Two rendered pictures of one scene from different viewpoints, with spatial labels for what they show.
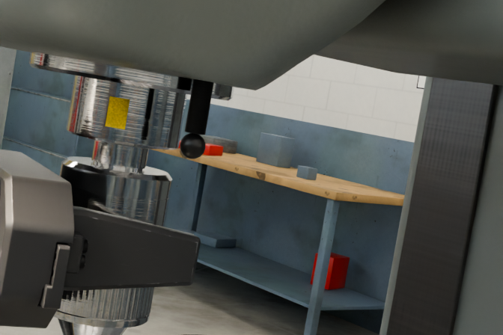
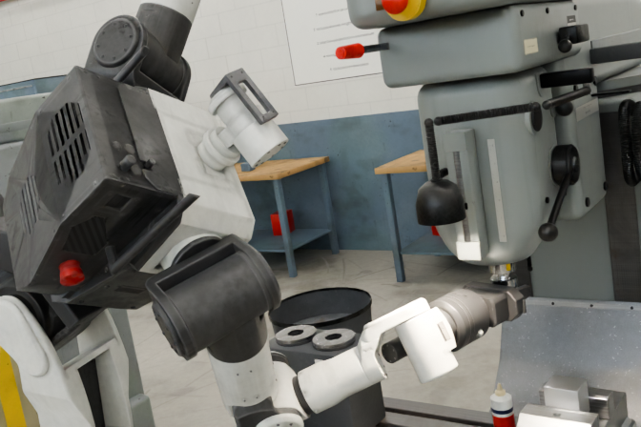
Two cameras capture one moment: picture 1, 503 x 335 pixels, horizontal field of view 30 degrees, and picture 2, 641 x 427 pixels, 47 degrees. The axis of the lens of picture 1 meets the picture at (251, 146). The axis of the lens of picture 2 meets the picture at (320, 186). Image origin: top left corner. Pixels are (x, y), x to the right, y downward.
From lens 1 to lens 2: 107 cm
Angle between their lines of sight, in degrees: 16
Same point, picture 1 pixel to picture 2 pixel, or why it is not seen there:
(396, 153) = (297, 132)
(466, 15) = (564, 213)
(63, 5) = (517, 256)
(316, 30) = not seen: hidden behind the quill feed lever
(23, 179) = (509, 291)
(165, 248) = (525, 291)
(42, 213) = (517, 295)
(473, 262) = not seen: hidden behind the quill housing
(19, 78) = not seen: outside the picture
